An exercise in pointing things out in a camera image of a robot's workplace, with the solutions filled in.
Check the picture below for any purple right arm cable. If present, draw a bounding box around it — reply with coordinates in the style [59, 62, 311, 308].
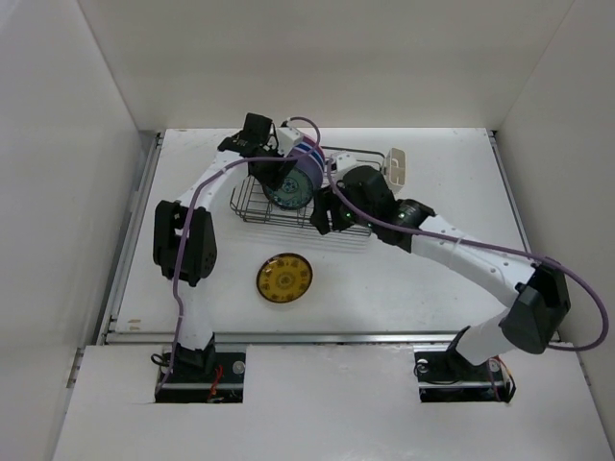
[329, 180, 607, 402]

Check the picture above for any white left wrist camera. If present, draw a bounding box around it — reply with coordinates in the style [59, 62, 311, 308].
[275, 126, 304, 157]

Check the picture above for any pink plate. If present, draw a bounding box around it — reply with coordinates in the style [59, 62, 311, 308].
[298, 135, 317, 151]

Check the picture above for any aluminium front rail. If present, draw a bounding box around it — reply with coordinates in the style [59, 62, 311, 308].
[106, 331, 455, 345]

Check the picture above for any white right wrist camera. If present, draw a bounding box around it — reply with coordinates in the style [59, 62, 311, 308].
[329, 151, 358, 178]

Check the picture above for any white cutlery holder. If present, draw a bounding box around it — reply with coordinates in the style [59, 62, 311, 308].
[381, 148, 406, 194]

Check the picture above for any lilac plate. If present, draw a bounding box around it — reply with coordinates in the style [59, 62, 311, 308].
[287, 155, 323, 193]

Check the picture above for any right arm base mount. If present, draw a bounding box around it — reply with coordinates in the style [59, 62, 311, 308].
[413, 349, 517, 404]

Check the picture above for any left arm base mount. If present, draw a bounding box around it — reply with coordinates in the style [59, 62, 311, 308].
[151, 351, 246, 404]

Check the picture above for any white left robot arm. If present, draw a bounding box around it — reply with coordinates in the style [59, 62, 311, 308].
[153, 113, 303, 381]

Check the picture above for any wire dish rack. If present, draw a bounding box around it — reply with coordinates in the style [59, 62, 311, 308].
[230, 146, 385, 232]

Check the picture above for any teal patterned plate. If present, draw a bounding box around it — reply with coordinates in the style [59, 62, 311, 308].
[262, 168, 314, 210]

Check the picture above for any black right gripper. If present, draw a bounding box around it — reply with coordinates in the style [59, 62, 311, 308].
[310, 182, 377, 233]

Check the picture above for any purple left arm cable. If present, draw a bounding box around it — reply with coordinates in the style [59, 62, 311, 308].
[154, 115, 322, 400]

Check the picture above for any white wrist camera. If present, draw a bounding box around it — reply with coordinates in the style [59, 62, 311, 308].
[275, 126, 304, 157]
[329, 151, 358, 178]

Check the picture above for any yellow patterned plate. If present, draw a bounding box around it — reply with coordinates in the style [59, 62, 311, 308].
[256, 253, 313, 303]

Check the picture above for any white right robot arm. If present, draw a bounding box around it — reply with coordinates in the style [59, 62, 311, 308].
[310, 162, 570, 378]

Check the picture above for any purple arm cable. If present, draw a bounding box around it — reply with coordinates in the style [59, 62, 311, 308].
[329, 180, 607, 402]
[154, 115, 322, 400]

